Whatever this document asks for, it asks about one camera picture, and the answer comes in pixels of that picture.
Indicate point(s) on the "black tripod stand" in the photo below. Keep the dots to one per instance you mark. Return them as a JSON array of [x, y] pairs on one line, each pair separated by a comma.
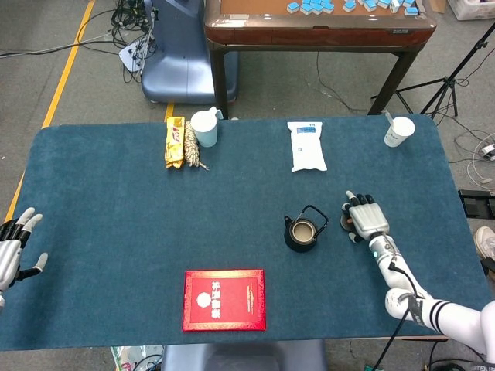
[[446, 83]]

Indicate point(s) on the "beige sneaker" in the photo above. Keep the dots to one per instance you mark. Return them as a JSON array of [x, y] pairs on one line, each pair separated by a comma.
[[485, 241]]

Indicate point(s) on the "white storage bin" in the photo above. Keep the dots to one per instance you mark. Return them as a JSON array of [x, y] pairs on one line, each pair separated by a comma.
[[473, 9]]

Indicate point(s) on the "light blue mug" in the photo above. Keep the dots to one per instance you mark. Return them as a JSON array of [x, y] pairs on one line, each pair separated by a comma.
[[205, 133]]

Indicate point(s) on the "black foot pedal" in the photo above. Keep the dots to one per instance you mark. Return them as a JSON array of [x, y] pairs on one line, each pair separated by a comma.
[[477, 205]]

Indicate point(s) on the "grey blue robot torso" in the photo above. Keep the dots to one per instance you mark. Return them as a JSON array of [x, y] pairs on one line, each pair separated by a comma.
[[243, 357]]

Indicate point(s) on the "brown cardboard box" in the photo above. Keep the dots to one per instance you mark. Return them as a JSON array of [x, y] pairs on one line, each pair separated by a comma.
[[435, 4]]

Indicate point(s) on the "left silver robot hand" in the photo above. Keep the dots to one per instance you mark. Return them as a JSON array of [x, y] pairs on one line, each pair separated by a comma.
[[9, 255]]

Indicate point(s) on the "white wet wipes pouch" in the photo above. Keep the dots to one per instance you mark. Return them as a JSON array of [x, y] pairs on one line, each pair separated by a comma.
[[307, 148]]

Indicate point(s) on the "white power strip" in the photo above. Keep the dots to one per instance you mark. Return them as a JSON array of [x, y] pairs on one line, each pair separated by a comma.
[[133, 58]]

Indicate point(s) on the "red certificate book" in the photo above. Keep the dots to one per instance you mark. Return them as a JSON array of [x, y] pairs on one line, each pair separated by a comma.
[[224, 301]]

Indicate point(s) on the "brown mahjong table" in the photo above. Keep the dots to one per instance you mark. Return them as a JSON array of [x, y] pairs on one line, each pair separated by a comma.
[[309, 33]]

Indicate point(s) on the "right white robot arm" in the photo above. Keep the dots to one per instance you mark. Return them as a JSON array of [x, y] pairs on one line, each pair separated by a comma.
[[390, 274]]

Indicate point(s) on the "white plastic straw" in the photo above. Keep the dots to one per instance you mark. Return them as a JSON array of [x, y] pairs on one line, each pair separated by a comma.
[[388, 116]]

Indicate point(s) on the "blue felt table cloth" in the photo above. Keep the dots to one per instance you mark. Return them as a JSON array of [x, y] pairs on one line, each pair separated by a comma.
[[116, 232]]

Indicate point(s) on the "black cast iron teapot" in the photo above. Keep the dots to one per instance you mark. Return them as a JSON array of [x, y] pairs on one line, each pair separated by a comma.
[[290, 241]]

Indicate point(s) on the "white paper cup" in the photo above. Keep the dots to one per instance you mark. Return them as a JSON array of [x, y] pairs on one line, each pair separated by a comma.
[[396, 135]]

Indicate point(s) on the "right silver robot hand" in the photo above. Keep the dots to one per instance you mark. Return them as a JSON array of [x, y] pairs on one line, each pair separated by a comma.
[[367, 220]]

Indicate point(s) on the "black teapot lid brown knob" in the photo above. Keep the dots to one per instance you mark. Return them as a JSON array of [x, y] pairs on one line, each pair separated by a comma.
[[344, 225]]

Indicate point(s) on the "yellow snack packet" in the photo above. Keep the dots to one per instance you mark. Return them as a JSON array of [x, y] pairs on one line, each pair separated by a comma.
[[175, 143]]

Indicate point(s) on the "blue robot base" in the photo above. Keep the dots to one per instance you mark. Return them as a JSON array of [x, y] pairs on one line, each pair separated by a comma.
[[181, 65]]

